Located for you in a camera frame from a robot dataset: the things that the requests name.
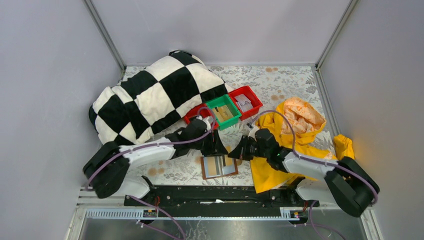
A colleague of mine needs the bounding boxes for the brown leather card holder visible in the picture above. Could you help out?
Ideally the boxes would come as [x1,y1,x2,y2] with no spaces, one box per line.
[200,155,239,180]

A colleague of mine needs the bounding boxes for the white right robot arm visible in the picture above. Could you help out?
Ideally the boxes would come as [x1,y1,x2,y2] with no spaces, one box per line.
[228,129,380,217]

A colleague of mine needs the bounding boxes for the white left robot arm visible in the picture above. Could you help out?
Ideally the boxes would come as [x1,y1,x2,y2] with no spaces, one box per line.
[82,116,228,199]

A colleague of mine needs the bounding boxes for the gold cards in green bin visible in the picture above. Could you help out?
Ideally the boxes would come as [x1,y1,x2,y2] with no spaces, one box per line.
[212,107,225,123]

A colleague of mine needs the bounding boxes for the white cards in red bin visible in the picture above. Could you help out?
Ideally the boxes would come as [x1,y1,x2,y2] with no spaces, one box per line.
[234,94,254,113]

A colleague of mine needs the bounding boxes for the left red plastic bin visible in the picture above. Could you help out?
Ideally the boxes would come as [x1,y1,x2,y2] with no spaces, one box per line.
[183,103,219,130]

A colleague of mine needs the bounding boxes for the red plastic bin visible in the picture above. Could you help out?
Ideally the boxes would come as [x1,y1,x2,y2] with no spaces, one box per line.
[228,86,263,120]
[183,103,219,130]

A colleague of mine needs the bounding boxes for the green plastic bin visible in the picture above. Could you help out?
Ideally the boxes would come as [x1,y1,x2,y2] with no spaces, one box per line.
[206,94,242,130]

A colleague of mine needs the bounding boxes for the right red plastic bin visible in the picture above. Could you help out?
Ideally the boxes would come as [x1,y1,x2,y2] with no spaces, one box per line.
[228,86,263,120]

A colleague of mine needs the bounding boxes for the yellow raincoat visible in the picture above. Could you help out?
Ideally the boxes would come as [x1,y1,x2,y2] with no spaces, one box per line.
[250,97,355,194]

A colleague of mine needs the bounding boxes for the black white checkered blanket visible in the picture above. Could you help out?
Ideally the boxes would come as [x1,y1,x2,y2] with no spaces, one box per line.
[88,50,233,145]

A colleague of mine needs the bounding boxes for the floral table mat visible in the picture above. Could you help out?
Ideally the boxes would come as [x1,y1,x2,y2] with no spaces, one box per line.
[125,66,324,186]

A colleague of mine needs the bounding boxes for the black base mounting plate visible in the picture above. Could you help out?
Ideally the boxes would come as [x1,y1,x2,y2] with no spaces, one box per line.
[124,185,312,218]

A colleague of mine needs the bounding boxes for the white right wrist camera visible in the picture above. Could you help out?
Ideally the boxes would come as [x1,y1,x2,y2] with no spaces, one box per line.
[248,125,260,139]

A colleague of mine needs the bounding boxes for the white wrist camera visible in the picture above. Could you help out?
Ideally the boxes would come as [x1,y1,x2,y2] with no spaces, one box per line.
[248,125,260,139]
[197,115,215,132]

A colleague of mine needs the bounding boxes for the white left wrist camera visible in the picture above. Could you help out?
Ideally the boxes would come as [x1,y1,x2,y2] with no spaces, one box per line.
[197,115,215,132]

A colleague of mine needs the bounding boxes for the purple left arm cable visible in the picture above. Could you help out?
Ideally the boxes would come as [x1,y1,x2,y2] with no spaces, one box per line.
[85,106,217,192]

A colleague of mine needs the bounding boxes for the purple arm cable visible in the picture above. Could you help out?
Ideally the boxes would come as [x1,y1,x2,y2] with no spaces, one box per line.
[246,109,379,205]
[85,106,217,192]

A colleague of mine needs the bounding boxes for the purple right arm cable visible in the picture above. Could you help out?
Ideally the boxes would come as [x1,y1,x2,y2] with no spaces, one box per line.
[246,109,379,205]

